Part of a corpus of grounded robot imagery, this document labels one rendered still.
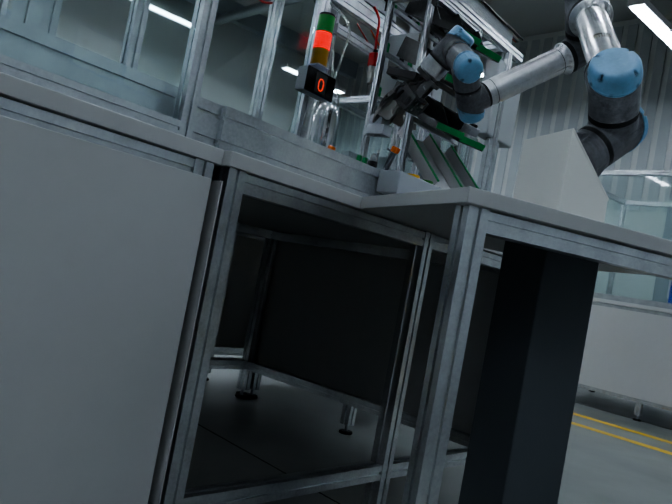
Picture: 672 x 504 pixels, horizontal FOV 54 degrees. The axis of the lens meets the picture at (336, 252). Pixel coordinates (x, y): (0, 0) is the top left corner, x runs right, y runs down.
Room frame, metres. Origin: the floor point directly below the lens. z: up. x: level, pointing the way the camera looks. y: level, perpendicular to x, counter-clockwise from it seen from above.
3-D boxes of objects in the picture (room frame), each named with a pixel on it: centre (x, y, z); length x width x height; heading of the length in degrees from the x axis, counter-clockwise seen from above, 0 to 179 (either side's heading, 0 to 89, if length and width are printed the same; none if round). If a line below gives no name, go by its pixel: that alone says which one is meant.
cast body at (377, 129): (2.01, -0.05, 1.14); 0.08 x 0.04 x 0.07; 50
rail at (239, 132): (1.69, 0.00, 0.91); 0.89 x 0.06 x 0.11; 139
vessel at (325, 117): (2.98, 0.16, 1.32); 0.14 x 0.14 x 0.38
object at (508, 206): (1.65, -0.49, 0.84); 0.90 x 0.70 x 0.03; 112
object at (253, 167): (2.29, 0.28, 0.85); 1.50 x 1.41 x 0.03; 139
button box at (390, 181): (1.80, -0.17, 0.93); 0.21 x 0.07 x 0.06; 139
